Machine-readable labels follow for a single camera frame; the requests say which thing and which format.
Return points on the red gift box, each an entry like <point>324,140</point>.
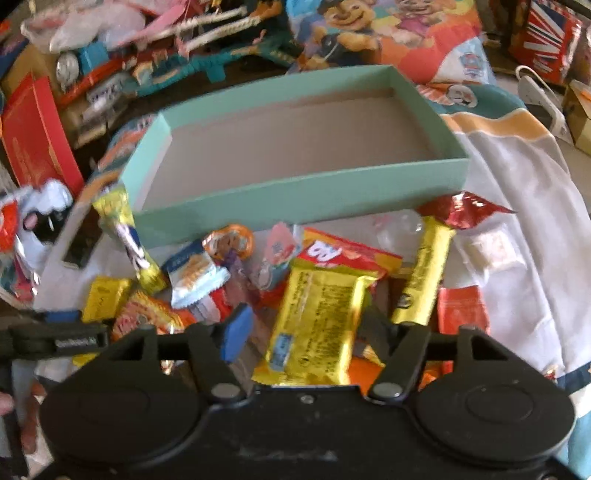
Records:
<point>34,139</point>

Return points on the tan cardboard box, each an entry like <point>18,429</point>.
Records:
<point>577,112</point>

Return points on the white translucent candy packet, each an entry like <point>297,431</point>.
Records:
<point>492,251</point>

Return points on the clear plastic bag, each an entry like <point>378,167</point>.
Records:
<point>71,25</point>

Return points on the Paw Patrol snack gift bag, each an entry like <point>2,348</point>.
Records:
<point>428,41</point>

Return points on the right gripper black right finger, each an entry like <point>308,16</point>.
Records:
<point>401,348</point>

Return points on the red yellow snack bag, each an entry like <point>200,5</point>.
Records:
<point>320,250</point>

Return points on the mint green cardboard box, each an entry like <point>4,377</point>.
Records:
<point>300,148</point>

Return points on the clear plastic jelly cup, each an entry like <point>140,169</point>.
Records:
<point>399,232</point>

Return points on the large yellow snack packet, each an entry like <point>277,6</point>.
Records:
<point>315,329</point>

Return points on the small yellow snack packet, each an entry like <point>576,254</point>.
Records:
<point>106,298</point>

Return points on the orange red square packet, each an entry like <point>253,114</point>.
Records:
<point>457,307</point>

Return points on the pink cartoon snack packet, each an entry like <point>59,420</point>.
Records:
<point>273,251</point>

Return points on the red shiny snack wrapper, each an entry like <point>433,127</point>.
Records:
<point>461,211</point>

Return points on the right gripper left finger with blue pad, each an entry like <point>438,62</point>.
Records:
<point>213,348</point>

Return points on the round orange cartoon candy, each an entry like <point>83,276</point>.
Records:
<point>234,238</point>

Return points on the blue toy train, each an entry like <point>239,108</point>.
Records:
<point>71,66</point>

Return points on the black smartphone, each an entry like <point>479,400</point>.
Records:
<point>82,245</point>

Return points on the orange red snack bag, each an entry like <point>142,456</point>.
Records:
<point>141,309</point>

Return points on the blue white biscuit packet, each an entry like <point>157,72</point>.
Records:
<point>193,274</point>

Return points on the green yellow lolly wrapper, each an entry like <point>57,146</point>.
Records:
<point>116,219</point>

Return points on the teal toy track set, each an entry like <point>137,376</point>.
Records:
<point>201,42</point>

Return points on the long yellow snack bar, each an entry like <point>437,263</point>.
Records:
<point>419,296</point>

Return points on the union jack red box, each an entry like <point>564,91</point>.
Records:
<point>544,37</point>

